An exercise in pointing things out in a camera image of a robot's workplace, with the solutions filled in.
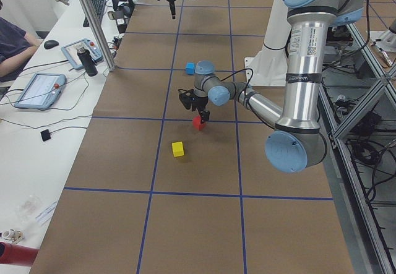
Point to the red foam block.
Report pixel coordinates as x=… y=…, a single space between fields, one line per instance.
x=198 y=123

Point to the blue foam block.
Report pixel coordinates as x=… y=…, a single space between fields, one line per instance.
x=190 y=68

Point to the yellow foam block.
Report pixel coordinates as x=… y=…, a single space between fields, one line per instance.
x=177 y=149

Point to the black keyboard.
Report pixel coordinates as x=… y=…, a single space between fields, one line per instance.
x=99 y=7

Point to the brown paper table cover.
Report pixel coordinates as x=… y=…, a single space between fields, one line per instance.
x=130 y=206

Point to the black water bottle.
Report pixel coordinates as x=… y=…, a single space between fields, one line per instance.
x=86 y=60

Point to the far teach pendant tablet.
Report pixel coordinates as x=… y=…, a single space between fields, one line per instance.
x=73 y=52

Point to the teach pendant tablet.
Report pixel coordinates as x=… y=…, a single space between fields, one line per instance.
x=41 y=92
x=73 y=52

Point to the black computer mouse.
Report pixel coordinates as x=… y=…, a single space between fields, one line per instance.
x=49 y=44

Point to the near teach pendant tablet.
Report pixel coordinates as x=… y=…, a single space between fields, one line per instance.
x=41 y=92

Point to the small black square pad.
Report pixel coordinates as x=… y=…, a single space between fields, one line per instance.
x=45 y=135

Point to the seated person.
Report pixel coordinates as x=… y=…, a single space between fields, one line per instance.
x=17 y=47

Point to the clear plastic bag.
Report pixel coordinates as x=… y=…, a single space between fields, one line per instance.
x=27 y=208

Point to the red cylinder object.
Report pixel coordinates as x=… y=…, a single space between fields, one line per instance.
x=13 y=254

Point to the white pedestal base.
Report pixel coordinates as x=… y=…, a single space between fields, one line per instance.
x=269 y=66

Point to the aluminium frame post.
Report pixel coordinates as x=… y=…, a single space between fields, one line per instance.
x=96 y=28

